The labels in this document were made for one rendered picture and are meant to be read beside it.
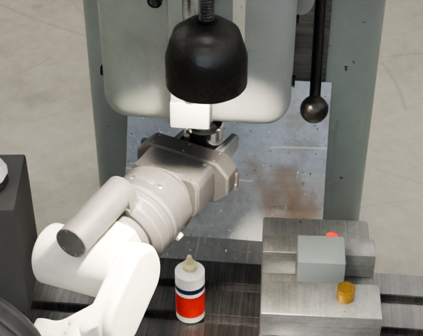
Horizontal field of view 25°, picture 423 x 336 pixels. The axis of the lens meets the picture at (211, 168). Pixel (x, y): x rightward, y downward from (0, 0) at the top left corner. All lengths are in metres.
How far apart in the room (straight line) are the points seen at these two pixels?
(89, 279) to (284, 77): 0.28
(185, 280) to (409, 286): 0.34
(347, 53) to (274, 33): 0.55
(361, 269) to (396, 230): 1.62
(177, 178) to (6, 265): 0.34
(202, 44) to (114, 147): 0.85
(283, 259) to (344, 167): 0.37
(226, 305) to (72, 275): 0.42
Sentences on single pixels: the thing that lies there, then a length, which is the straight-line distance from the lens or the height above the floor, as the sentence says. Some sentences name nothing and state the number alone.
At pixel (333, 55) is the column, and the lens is 1.51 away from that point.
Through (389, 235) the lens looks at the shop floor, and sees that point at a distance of 2.91.
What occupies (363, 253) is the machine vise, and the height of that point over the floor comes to 1.04.
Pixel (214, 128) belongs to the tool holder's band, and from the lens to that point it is 1.13.
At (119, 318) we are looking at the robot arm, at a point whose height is 1.22.
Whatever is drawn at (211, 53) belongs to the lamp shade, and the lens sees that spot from 0.81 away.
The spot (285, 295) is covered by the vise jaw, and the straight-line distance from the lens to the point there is 1.23.
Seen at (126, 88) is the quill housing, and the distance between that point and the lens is 1.02.
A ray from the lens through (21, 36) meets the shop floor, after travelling 3.88.
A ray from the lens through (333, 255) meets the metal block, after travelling 1.24.
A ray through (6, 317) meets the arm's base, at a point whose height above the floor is 1.45.
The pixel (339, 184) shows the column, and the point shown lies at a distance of 1.65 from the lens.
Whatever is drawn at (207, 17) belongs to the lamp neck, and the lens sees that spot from 0.82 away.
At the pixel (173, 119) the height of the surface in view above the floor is 1.35.
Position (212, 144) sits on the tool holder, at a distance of 1.13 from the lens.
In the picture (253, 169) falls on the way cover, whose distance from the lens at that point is 1.55.
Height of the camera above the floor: 1.91
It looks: 38 degrees down
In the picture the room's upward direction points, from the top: straight up
